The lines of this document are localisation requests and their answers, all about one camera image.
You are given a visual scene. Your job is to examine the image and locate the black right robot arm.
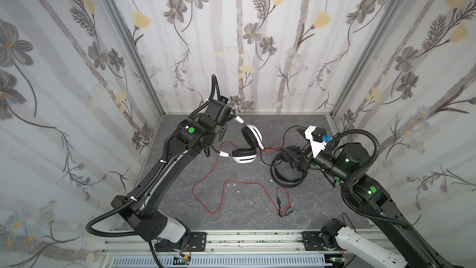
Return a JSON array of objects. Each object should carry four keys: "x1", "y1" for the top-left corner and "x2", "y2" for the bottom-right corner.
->
[{"x1": 280, "y1": 126, "x2": 453, "y2": 268}]

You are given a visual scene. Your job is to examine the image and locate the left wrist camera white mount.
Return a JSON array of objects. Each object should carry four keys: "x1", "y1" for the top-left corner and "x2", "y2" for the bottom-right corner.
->
[{"x1": 220, "y1": 96, "x2": 229, "y2": 105}]

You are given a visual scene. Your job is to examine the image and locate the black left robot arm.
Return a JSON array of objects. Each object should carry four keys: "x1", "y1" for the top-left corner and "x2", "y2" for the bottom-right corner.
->
[{"x1": 86, "y1": 75, "x2": 231, "y2": 250}]

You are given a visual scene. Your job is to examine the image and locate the white vented cable duct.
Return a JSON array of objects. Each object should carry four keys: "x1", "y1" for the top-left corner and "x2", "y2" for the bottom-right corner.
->
[{"x1": 110, "y1": 254, "x2": 335, "y2": 268}]

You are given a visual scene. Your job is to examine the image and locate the white black headphones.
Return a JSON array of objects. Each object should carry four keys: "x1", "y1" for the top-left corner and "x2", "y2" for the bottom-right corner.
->
[{"x1": 210, "y1": 115, "x2": 265, "y2": 164}]

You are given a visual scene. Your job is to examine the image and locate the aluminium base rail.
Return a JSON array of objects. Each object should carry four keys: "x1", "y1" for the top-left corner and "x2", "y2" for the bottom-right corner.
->
[{"x1": 100, "y1": 229, "x2": 410, "y2": 258}]

